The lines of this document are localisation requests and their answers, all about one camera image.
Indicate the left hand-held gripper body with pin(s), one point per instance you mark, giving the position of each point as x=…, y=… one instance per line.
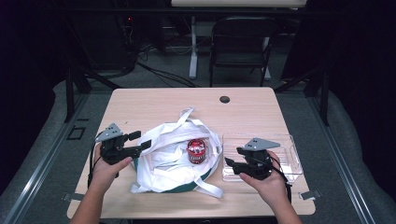
x=112, y=150

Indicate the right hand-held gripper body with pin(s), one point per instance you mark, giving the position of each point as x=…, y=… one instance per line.
x=257, y=161

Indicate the white cloth tote bag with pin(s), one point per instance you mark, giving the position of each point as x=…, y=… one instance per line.
x=169, y=171

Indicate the red can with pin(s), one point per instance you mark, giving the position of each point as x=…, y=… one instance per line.
x=196, y=151

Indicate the person's left hand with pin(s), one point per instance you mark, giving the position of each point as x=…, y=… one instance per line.
x=104, y=174

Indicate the person's right hand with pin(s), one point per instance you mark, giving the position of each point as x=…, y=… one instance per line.
x=271, y=186

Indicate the clear plastic tray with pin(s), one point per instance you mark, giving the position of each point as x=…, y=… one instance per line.
x=289, y=155

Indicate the light wooden table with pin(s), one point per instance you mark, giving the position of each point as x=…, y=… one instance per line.
x=174, y=102

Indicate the black metal stand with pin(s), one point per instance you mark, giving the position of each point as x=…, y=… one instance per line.
x=70, y=93
x=324, y=96

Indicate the black folding chair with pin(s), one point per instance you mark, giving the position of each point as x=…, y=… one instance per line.
x=241, y=46

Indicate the white desk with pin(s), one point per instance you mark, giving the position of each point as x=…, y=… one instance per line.
x=236, y=3

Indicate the grey table bracket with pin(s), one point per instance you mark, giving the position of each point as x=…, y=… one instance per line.
x=309, y=195
x=74, y=196

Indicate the aluminium floor rail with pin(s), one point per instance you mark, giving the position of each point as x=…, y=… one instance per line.
x=40, y=168
x=342, y=168

